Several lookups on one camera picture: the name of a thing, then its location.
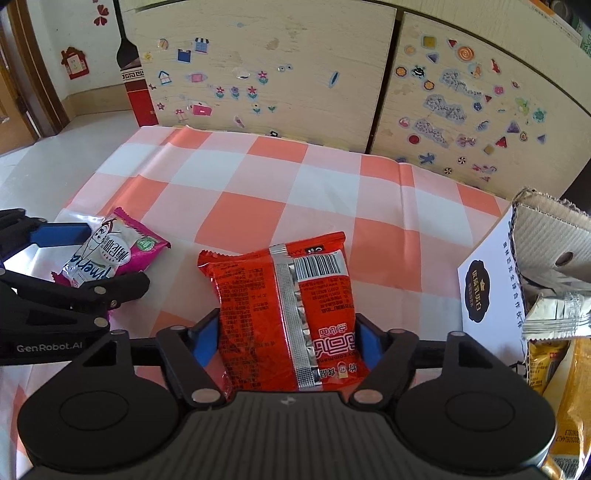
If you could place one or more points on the red house socket sticker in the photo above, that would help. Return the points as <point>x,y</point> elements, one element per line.
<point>74,62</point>

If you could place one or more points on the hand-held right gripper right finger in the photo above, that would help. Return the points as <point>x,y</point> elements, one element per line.
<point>369,341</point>

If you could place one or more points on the white cardboard box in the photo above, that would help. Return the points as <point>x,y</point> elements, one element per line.
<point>494,295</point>

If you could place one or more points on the red cardboard box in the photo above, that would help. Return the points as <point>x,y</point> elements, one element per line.
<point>141,99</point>

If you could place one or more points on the red snack packet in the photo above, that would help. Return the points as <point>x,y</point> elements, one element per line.
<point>258,300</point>

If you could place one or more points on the wooden cabinet with stickers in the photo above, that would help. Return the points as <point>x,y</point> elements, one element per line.
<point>300,46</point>

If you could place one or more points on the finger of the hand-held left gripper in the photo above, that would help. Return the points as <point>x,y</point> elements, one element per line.
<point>115,286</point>
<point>60,235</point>

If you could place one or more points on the red flower wall decal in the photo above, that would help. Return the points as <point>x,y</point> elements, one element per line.
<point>100,14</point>

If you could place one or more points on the orange checkered tablecloth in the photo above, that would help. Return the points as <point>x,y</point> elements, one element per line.
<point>277,184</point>

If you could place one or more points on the silver foil snack packet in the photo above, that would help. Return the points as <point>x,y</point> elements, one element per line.
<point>558,318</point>

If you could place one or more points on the small yellow waffle packet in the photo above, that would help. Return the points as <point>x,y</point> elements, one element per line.
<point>547,364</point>

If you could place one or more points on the pink snack packet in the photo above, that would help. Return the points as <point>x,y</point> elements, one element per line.
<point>143,249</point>

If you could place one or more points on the large yellow snack packet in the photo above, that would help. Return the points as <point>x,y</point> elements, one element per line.
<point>575,397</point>

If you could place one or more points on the brown wooden door frame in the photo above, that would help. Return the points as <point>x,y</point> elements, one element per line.
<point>32,83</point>

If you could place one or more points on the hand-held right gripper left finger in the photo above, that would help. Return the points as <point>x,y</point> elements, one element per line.
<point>205,339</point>

